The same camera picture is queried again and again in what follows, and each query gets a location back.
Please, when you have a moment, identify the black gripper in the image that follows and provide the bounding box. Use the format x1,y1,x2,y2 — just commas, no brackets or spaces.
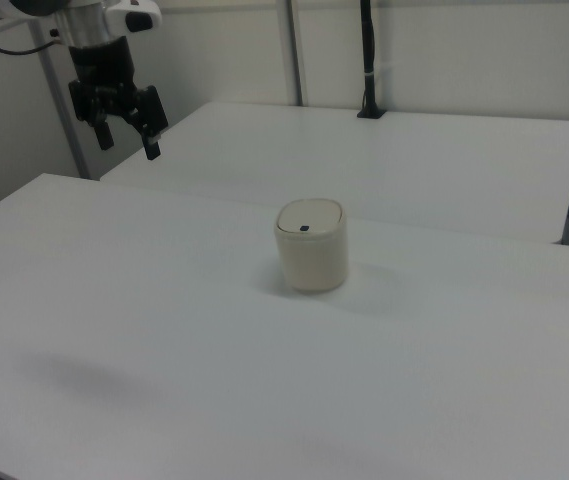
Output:
67,35,169,162

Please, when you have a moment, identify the beige trash bin lid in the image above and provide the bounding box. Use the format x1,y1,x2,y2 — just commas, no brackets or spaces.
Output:
277,199,343,235

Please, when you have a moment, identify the silver metal frame post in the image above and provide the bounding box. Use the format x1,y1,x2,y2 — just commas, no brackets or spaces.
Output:
28,19,91,180
277,0,310,107

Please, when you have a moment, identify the beige round trash bin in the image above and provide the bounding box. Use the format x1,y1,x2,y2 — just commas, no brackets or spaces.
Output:
273,198,350,294

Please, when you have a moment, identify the black pole with clamp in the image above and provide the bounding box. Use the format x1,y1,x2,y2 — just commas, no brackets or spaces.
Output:
356,0,388,120

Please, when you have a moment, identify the white rectangular table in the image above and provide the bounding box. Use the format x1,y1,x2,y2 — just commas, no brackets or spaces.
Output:
99,101,569,246

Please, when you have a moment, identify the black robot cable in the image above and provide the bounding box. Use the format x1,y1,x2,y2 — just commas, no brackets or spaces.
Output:
0,14,61,56

